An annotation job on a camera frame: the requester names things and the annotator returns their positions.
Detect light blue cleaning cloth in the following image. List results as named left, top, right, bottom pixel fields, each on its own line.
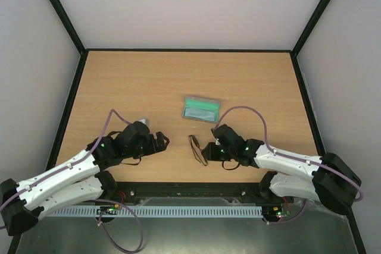
left=184, top=108, right=216, bottom=122

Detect grey glasses case green lining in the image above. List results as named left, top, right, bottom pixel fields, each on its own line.
left=182, top=96, right=221, bottom=123

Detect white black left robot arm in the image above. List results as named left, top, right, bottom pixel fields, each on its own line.
left=1, top=121, right=170, bottom=236

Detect black enclosure frame post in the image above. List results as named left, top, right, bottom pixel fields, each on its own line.
left=31, top=0, right=87, bottom=54

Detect black front mounting rail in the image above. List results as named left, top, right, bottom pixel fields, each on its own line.
left=29, top=180, right=348, bottom=207

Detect light blue slotted cable duct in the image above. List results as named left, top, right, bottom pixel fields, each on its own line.
left=48, top=205, right=263, bottom=218

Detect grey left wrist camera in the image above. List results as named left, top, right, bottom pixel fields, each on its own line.
left=139, top=118, right=150, bottom=127

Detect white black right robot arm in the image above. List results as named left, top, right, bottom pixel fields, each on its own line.
left=201, top=124, right=361, bottom=215

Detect black right frame post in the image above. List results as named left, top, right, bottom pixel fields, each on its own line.
left=291, top=0, right=351, bottom=54

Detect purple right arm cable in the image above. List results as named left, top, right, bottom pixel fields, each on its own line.
left=211, top=105, right=366, bottom=225

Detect black sunglasses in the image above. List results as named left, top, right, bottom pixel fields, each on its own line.
left=188, top=134, right=208, bottom=167

